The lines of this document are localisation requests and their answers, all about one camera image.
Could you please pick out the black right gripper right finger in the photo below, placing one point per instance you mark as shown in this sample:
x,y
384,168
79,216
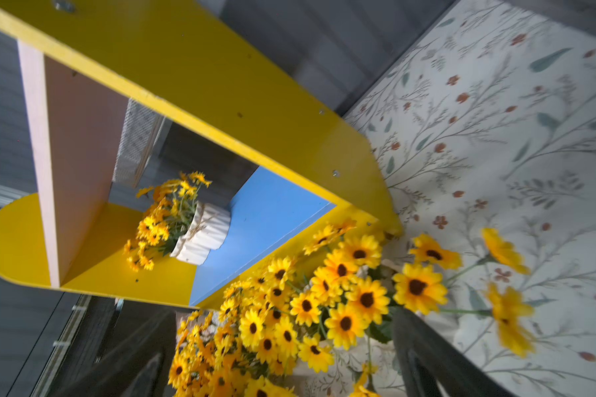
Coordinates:
x,y
433,367

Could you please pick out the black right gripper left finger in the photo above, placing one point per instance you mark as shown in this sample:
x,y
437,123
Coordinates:
x,y
139,366

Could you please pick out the yellow wooden shelf unit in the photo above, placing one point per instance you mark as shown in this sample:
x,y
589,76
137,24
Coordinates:
x,y
82,61

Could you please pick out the white wire wall basket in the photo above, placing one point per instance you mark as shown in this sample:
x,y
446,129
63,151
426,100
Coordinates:
x,y
142,126

